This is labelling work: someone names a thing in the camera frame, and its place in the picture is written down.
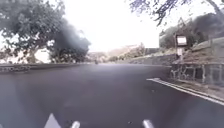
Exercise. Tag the grey asphalt road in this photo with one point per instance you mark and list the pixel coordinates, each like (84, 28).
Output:
(100, 93)

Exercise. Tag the robot's own part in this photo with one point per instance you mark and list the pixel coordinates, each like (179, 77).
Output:
(75, 125)
(148, 124)

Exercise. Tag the tree with overhanging branches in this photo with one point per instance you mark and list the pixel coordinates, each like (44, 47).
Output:
(160, 7)

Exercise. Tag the double white painted line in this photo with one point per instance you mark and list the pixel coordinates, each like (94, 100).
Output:
(186, 90)

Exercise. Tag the brown dirt verge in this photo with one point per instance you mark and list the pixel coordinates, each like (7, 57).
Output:
(200, 87)

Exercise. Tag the row of leafy trees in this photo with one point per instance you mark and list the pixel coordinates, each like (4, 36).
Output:
(30, 23)

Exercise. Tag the brown earth slope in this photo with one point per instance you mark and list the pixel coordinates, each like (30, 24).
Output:
(206, 53)

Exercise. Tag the dark green bushes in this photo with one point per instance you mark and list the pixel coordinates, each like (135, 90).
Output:
(203, 28)

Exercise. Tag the white sign on post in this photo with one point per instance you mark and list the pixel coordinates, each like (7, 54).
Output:
(181, 41)

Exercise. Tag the low grey wall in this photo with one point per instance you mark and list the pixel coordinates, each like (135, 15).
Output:
(30, 67)

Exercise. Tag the grey stone wall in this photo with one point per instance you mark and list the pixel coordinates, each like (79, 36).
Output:
(196, 72)

